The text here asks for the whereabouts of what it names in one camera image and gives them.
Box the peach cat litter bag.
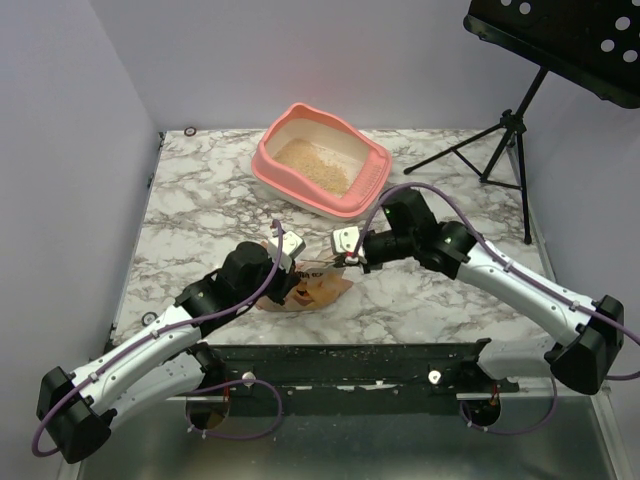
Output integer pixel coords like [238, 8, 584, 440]
[256, 250, 353, 312]

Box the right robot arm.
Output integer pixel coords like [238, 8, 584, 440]
[347, 184, 624, 395]

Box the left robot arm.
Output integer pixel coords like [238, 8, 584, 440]
[36, 232, 305, 464]

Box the pink and white litter box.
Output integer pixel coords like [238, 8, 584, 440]
[251, 102, 393, 220]

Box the beige cat litter pile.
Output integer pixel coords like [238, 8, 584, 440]
[274, 139, 350, 197]

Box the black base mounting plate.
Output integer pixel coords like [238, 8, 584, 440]
[102, 342, 586, 416]

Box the black music stand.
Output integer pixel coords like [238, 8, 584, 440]
[403, 0, 640, 246]

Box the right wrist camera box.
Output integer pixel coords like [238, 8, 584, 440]
[330, 226, 360, 266]

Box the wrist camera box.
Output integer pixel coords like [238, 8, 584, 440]
[330, 226, 360, 266]
[266, 225, 306, 272]

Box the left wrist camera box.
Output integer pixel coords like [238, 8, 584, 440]
[266, 225, 306, 272]

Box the aluminium frame rail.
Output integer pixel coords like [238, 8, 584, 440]
[82, 354, 609, 406]

